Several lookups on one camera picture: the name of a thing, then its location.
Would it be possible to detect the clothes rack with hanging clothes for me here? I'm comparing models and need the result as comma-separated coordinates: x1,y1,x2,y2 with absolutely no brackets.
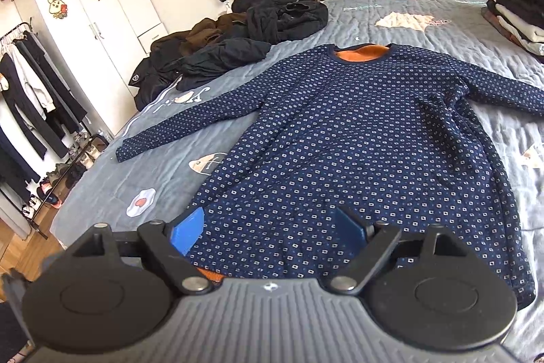
0,20,112,241

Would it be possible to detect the row of shoes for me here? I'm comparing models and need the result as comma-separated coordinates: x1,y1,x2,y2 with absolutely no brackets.
21,131,112,219

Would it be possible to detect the white wardrobe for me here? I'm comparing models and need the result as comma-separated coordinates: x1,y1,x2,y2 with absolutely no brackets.
17,0,168,138

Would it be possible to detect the stack of folded dark clothes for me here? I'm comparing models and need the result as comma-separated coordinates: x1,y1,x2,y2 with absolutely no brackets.
480,0,544,57

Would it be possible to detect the navy patterned sweater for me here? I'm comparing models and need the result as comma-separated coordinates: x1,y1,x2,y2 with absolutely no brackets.
116,43,544,310

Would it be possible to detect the pile of dark unfolded clothes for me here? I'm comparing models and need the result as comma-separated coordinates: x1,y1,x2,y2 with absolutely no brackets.
127,0,358,111

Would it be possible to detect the grey printed bed quilt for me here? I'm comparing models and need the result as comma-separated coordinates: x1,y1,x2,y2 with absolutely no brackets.
51,0,544,363

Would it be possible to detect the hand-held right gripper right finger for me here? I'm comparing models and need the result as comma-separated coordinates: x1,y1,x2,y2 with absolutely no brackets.
328,205,460,296

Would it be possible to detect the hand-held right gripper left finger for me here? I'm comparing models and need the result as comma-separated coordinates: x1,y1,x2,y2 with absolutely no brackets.
63,207,215,296

